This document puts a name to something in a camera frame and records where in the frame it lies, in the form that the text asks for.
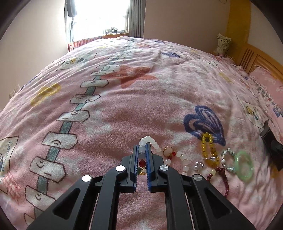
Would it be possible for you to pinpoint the wooden windowsill desk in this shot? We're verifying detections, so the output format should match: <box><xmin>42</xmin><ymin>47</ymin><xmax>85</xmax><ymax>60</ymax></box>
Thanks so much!
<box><xmin>101</xmin><ymin>33</ymin><xmax>129</xmax><ymax>39</ymax></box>

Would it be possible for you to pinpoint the white turquoise bead bracelet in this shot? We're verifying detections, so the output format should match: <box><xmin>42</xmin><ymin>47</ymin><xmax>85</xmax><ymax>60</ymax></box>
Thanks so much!
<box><xmin>220</xmin><ymin>148</ymin><xmax>236</xmax><ymax>173</ymax></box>

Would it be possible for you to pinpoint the wooden headboard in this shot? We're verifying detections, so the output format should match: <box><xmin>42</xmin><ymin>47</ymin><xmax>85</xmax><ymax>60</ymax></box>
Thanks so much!
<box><xmin>226</xmin><ymin>1</ymin><xmax>282</xmax><ymax>81</ymax></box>

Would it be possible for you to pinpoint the yellow bead bracelet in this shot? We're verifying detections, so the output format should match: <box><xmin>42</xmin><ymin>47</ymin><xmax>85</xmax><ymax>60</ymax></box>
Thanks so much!
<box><xmin>200</xmin><ymin>132</ymin><xmax>221</xmax><ymax>169</ymax></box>

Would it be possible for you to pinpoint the dark red bead bracelet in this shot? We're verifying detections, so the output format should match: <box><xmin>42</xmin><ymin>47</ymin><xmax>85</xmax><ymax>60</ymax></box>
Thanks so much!
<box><xmin>206</xmin><ymin>166</ymin><xmax>231</xmax><ymax>198</ymax></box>

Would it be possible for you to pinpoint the white barrel bead bracelet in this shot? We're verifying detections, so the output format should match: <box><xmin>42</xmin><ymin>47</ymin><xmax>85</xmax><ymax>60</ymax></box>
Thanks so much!
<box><xmin>163</xmin><ymin>146</ymin><xmax>192</xmax><ymax>176</ymax></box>

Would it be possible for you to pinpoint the grey curtain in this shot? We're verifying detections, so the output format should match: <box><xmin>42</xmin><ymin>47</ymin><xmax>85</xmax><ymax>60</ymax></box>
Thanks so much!
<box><xmin>128</xmin><ymin>0</ymin><xmax>146</xmax><ymax>38</ymax></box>

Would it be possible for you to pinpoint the white bead charm bracelet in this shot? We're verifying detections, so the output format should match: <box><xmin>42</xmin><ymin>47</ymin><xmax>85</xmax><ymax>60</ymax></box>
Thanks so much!
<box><xmin>137</xmin><ymin>135</ymin><xmax>163</xmax><ymax>176</ymax></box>

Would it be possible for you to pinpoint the pearl cluster charm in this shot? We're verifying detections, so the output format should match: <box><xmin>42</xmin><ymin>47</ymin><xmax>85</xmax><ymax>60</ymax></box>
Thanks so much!
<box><xmin>194</xmin><ymin>161</ymin><xmax>204</xmax><ymax>172</ymax></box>

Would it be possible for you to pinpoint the dried flower bouquet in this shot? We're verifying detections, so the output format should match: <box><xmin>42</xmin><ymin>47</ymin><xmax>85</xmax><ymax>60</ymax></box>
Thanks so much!
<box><xmin>213</xmin><ymin>34</ymin><xmax>232</xmax><ymax>56</ymax></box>

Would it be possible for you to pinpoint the pink patterned blanket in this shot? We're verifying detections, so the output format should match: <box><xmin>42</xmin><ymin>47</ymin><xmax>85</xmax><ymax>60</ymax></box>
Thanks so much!
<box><xmin>1</xmin><ymin>37</ymin><xmax>282</xmax><ymax>229</ymax></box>

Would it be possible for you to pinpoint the pink pillow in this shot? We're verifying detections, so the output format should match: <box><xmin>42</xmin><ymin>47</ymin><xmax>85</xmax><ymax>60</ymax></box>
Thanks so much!
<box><xmin>249</xmin><ymin>67</ymin><xmax>282</xmax><ymax>107</ymax></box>

